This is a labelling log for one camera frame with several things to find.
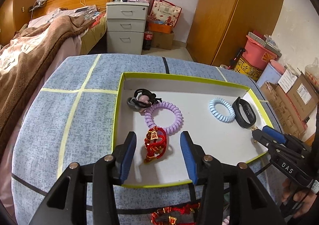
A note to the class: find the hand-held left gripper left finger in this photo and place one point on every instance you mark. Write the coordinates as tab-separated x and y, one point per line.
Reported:
128	157

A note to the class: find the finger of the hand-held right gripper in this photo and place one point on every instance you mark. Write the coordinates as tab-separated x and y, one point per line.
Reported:
261	139
273	131

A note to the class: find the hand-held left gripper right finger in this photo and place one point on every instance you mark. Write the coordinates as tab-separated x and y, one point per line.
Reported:
188	157

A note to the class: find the small gold black hair clip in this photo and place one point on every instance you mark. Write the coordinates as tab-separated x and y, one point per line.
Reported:
254	129

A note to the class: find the green cardboard box tray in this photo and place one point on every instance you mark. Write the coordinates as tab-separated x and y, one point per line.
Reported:
211	140

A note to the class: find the black smart band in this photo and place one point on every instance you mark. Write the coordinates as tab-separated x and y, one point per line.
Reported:
236	115

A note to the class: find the person's right hand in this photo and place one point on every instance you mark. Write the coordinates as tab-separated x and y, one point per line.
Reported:
299	196

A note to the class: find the open brown cardboard box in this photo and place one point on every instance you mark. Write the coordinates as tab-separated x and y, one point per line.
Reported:
281	107

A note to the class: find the labelled cardboard boxes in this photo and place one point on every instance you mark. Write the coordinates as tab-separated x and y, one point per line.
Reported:
301	92

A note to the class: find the light blue container pink lid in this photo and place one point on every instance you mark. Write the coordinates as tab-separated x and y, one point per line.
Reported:
270	73

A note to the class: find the yellow patterned box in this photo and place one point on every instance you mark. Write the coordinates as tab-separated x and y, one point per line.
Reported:
246	68

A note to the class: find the clear plastic bag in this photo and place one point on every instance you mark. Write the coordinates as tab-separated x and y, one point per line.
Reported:
312	69

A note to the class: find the pink plastic bin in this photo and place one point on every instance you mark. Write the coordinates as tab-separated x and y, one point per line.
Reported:
256	53

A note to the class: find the red stick tool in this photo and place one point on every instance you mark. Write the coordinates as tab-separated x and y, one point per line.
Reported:
235	58

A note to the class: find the striped flat box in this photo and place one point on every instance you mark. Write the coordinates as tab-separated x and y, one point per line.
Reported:
268	45

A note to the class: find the cola bottle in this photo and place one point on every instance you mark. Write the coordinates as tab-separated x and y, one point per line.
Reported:
147	40

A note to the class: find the small brown cardboard box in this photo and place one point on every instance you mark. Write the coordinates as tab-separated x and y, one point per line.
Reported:
163	40

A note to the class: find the large wooden wardrobe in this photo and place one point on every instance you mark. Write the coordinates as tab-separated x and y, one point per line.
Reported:
236	10

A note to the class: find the grey drawer nightstand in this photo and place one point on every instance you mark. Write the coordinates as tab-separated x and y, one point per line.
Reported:
125	25

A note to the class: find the orange box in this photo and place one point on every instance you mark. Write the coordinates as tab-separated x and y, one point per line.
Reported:
159	28

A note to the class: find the brown blanket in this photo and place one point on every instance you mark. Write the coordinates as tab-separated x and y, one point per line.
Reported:
32	55

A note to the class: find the red patterned gift bag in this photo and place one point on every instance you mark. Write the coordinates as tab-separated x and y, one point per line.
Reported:
165	13

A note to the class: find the pink floral quilt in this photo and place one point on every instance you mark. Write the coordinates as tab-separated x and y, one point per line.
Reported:
57	14

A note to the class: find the power strip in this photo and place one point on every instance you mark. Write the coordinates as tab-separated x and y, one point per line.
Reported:
37	5

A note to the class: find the narrow wooden wardrobe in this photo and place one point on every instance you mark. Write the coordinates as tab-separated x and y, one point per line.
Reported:
11	13

